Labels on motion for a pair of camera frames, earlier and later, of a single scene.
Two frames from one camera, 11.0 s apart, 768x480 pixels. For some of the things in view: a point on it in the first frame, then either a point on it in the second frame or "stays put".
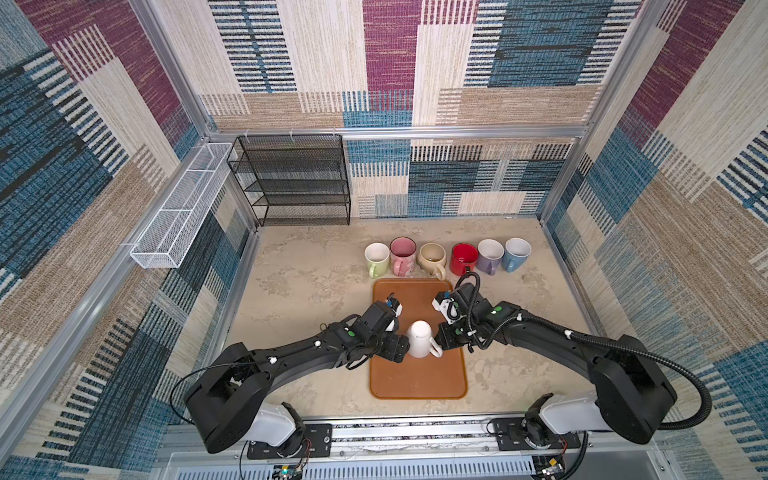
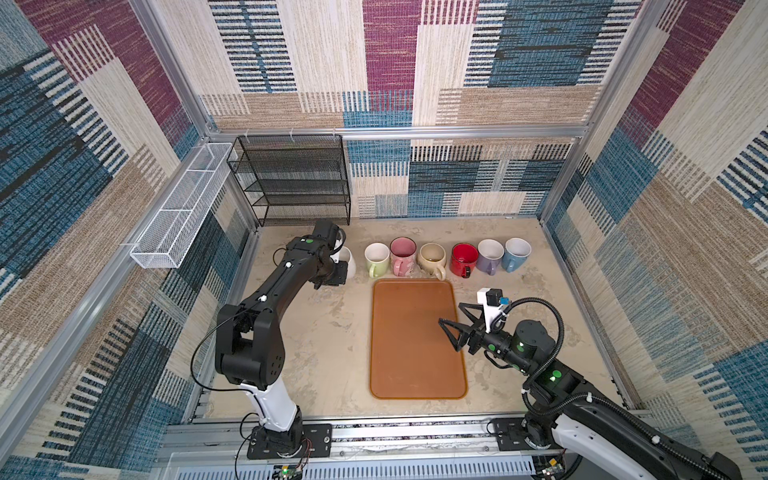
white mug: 421,343 to 345,255
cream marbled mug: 432,258 stays put
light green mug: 377,257 stays put
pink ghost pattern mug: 403,255 stays put
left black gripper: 397,347 to 341,273
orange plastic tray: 430,378 stays put
